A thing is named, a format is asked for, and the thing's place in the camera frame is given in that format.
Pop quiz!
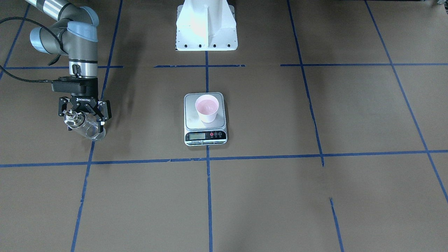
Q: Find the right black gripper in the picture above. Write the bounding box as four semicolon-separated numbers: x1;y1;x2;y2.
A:
52;76;112;133

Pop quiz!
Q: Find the clear glass sauce bottle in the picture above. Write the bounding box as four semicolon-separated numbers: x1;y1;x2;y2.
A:
63;110;106;141

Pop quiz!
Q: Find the pink paper cup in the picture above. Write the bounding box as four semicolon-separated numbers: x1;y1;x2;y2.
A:
195;94;219;123

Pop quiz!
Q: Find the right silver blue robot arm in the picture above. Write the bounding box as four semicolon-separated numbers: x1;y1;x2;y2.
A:
28;0;112;141

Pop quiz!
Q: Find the silver digital kitchen scale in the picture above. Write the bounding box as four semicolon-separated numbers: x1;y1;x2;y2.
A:
183;92;228;146

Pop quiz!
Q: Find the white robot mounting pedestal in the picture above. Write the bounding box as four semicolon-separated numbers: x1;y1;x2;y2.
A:
175;0;238;51

